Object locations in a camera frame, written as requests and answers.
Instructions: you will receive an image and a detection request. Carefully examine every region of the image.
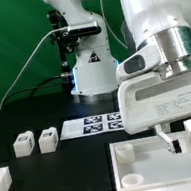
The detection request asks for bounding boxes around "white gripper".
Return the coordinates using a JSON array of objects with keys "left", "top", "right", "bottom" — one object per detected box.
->
[{"left": 118, "top": 71, "right": 191, "bottom": 154}]

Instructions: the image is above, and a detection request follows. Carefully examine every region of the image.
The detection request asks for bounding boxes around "white sheet with AprilTags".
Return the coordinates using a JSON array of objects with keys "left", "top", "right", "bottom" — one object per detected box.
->
[{"left": 60, "top": 112, "right": 123, "bottom": 140}]

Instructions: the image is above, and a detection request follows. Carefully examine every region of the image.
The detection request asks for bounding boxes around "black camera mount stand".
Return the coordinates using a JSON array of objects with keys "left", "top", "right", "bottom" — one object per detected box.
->
[{"left": 47, "top": 9, "right": 77, "bottom": 93}]

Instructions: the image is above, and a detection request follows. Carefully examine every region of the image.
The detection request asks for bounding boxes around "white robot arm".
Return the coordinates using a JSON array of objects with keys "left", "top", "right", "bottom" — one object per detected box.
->
[{"left": 43, "top": 0, "right": 191, "bottom": 134}]

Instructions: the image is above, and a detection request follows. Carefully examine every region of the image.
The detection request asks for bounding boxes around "black cable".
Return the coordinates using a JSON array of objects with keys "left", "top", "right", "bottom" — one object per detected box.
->
[{"left": 0, "top": 71, "right": 77, "bottom": 109}]

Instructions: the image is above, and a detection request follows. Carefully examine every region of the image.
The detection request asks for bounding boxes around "grey cable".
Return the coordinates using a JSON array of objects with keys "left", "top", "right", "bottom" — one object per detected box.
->
[{"left": 0, "top": 26, "right": 81, "bottom": 111}]

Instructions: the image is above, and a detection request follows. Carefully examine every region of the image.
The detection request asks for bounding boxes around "white square table top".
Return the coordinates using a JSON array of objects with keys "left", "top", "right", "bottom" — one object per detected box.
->
[{"left": 109, "top": 131, "right": 191, "bottom": 191}]

